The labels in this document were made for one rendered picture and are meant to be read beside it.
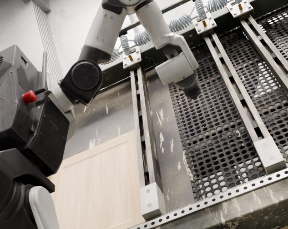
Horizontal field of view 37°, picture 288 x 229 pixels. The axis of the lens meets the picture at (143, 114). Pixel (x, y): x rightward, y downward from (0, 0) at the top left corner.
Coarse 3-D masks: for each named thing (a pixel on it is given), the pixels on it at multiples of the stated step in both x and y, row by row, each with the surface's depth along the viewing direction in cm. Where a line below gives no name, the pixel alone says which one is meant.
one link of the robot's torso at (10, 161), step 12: (0, 156) 96; (12, 156) 101; (24, 156) 106; (0, 168) 94; (12, 168) 98; (24, 168) 103; (36, 168) 109; (0, 180) 93; (12, 180) 96; (24, 180) 111; (36, 180) 112; (48, 180) 113; (0, 192) 93; (12, 192) 96; (0, 204) 94; (12, 204) 96; (0, 216) 95
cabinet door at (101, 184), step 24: (120, 144) 182; (72, 168) 184; (96, 168) 176; (120, 168) 169; (72, 192) 171; (96, 192) 164; (120, 192) 158; (72, 216) 159; (96, 216) 153; (120, 216) 148
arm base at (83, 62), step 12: (84, 60) 120; (72, 72) 119; (84, 72) 119; (96, 72) 119; (60, 84) 120; (72, 84) 119; (84, 84) 119; (96, 84) 119; (72, 96) 123; (84, 96) 120
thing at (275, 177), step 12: (264, 180) 126; (276, 180) 124; (228, 192) 129; (240, 192) 127; (192, 204) 131; (204, 204) 129; (168, 216) 132; (180, 216) 130; (132, 228) 135; (144, 228) 133
